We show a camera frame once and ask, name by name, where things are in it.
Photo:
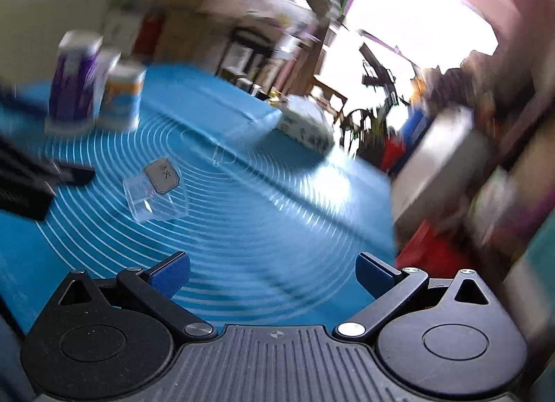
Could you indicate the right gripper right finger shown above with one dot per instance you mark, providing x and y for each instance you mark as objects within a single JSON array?
[{"x": 392, "y": 290}]

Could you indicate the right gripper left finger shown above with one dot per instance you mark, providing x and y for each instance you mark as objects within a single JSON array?
[{"x": 150, "y": 292}]

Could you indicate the clear plastic cup with label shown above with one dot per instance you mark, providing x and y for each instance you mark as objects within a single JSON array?
[{"x": 157, "y": 193}]

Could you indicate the tall purple paper cup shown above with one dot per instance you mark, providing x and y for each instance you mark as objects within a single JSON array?
[{"x": 70, "y": 109}]

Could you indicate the orange and blue paper cup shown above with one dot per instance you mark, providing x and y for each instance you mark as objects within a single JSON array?
[{"x": 120, "y": 106}]

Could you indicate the white purple paper cup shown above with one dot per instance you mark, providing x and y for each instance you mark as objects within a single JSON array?
[{"x": 106, "y": 60}]

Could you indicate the red bag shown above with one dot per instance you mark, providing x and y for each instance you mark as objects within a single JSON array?
[{"x": 439, "y": 253}]

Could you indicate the blue silicone baking mat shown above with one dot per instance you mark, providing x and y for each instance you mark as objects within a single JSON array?
[{"x": 273, "y": 229}]

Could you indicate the white chest freezer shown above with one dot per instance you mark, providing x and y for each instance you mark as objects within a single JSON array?
[{"x": 451, "y": 156}]

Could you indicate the black bicycle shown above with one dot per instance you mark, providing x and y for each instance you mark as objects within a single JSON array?
[{"x": 364, "y": 131}]

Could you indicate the white tissue pack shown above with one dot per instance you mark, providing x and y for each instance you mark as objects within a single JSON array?
[{"x": 303, "y": 120}]

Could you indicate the wooden chair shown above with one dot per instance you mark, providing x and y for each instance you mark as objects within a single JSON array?
[{"x": 327, "y": 97}]

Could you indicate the black metal rack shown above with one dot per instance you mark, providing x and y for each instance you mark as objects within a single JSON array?
[{"x": 244, "y": 57}]

